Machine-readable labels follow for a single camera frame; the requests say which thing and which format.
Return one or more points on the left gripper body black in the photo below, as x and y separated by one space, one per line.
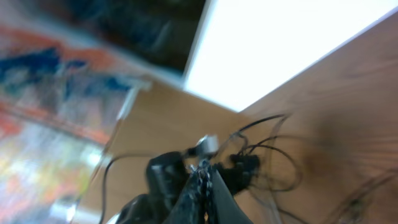
238 177

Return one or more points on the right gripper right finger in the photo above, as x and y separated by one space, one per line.
221 207

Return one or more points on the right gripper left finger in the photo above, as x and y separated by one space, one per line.
189 207

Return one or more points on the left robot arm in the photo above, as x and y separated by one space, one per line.
166 176

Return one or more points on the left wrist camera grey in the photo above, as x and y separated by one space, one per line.
207 145

